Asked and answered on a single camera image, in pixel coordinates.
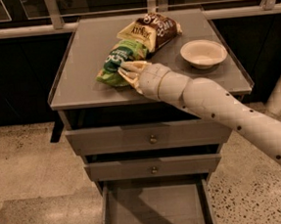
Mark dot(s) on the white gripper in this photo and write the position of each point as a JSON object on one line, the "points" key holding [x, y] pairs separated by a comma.
{"points": [[151, 80]]}

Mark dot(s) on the green rice chip bag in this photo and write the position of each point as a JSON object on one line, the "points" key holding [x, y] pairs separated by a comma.
{"points": [[123, 51]]}

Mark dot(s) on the brown yellow chip bag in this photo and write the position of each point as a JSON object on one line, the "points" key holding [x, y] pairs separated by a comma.
{"points": [[152, 31]]}

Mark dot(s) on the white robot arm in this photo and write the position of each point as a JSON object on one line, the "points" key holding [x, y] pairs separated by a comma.
{"points": [[206, 99]]}

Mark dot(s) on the brass top drawer knob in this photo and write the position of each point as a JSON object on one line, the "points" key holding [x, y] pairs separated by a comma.
{"points": [[153, 139]]}

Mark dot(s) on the brass drawer knob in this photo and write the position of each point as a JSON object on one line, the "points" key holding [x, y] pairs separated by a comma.
{"points": [[154, 170], [153, 139]]}

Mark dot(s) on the grey top drawer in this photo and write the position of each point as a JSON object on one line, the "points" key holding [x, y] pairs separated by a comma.
{"points": [[116, 139]]}

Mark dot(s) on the grey drawer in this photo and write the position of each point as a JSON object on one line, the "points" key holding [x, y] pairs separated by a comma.
{"points": [[116, 139], [140, 168], [163, 200]]}

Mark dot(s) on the grey drawer cabinet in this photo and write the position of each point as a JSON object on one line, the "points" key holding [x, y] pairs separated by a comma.
{"points": [[83, 102]]}

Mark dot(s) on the brass middle drawer knob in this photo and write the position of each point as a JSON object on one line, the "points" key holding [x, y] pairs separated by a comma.
{"points": [[154, 170]]}

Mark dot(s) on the grey middle drawer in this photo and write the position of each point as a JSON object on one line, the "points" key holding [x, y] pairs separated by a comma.
{"points": [[140, 168]]}

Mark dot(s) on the grey bottom drawer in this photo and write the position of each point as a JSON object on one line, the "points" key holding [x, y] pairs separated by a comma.
{"points": [[163, 200]]}

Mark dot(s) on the white paper bowl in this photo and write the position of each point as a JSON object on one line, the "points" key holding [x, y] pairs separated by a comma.
{"points": [[203, 54]]}

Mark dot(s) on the white metal railing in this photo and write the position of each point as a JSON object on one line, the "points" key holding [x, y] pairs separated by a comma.
{"points": [[31, 17]]}

